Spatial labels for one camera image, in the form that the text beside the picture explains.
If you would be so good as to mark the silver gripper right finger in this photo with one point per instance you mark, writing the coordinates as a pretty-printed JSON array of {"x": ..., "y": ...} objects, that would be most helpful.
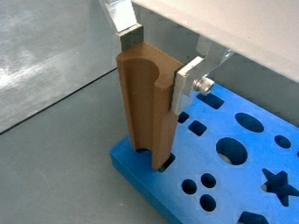
[{"x": 191, "y": 78}]

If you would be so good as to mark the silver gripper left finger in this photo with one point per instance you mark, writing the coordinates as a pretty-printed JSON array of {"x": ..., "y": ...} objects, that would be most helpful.
[{"x": 121, "y": 17}]

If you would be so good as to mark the brown arch block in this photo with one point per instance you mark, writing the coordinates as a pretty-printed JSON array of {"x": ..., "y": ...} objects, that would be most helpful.
[{"x": 145, "y": 75}]

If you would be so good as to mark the blue shape sorting board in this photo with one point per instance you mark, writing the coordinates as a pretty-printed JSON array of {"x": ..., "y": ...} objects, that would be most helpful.
[{"x": 233, "y": 169}]

